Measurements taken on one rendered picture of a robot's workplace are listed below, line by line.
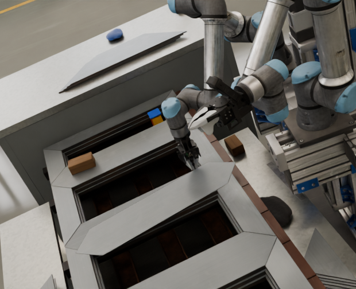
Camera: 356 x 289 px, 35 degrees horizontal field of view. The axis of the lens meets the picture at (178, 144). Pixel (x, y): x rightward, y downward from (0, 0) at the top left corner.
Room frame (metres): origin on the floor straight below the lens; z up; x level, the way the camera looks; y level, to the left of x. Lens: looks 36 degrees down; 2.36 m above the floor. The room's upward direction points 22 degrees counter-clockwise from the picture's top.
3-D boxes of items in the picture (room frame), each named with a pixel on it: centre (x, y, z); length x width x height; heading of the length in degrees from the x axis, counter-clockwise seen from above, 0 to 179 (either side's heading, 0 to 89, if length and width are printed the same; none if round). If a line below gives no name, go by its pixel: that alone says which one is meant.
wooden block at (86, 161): (2.21, 0.45, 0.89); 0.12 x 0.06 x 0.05; 88
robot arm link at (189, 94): (1.92, -0.12, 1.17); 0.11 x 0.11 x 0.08; 43
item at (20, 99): (2.88, 0.22, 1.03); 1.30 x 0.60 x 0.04; 96
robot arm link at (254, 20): (2.18, -0.54, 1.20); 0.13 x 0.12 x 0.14; 43
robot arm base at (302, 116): (1.68, -0.52, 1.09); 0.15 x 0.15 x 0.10
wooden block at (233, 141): (2.14, -0.25, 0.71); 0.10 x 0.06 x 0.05; 6
